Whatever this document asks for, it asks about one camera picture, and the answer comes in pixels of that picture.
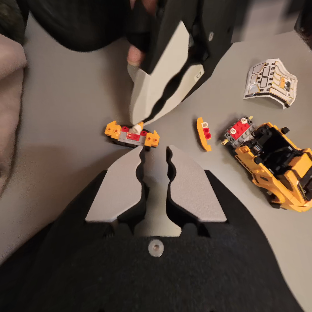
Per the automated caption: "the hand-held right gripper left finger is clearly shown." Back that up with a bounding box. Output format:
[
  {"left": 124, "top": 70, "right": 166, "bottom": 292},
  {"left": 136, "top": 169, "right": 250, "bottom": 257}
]
[{"left": 85, "top": 146, "right": 149, "bottom": 224}]

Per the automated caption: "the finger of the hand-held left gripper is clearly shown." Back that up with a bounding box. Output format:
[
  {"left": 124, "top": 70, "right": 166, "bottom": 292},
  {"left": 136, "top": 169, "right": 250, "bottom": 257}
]
[
  {"left": 141, "top": 63, "right": 206, "bottom": 127},
  {"left": 127, "top": 20, "right": 191, "bottom": 128}
]

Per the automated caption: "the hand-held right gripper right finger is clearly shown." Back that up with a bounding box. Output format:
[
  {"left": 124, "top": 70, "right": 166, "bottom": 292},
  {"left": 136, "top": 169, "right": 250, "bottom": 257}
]
[{"left": 166, "top": 145, "right": 228, "bottom": 224}]

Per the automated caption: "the orange arch lego piece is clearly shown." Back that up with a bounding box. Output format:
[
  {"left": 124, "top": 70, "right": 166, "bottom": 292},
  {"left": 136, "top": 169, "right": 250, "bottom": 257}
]
[{"left": 196, "top": 117, "right": 213, "bottom": 152}]

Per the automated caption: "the orange red grey lego assembly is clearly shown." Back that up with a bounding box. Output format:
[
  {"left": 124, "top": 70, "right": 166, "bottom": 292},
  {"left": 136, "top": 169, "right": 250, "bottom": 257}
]
[{"left": 104, "top": 120, "right": 160, "bottom": 149}]

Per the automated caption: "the small orange white lego piece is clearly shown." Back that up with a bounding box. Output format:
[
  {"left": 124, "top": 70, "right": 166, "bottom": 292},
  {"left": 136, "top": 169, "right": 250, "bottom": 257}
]
[{"left": 130, "top": 121, "right": 146, "bottom": 137}]

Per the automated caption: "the person's left forearm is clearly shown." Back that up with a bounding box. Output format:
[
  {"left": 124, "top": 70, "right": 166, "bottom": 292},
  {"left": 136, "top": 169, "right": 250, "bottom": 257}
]
[{"left": 26, "top": 0, "right": 133, "bottom": 53}]

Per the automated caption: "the yellow lego car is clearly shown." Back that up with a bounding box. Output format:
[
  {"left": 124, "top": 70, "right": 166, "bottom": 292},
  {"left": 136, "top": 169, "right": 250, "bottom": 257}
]
[{"left": 219, "top": 116, "right": 312, "bottom": 213}]

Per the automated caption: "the person's left hand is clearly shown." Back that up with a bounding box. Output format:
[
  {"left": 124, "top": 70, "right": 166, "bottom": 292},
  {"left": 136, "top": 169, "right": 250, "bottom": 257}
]
[{"left": 126, "top": 0, "right": 159, "bottom": 67}]

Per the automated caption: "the sticker sheet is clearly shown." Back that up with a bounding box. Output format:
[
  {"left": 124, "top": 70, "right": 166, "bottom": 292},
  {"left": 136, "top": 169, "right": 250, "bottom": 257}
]
[{"left": 243, "top": 58, "right": 298, "bottom": 109}]

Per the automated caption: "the beige garment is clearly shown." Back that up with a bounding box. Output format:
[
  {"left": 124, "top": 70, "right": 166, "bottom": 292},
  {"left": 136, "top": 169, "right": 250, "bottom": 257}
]
[{"left": 0, "top": 33, "right": 28, "bottom": 196}]

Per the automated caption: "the dark fleece jacket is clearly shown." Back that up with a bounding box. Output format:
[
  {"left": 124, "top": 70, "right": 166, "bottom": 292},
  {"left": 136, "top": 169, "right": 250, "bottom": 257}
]
[{"left": 0, "top": 0, "right": 26, "bottom": 45}]

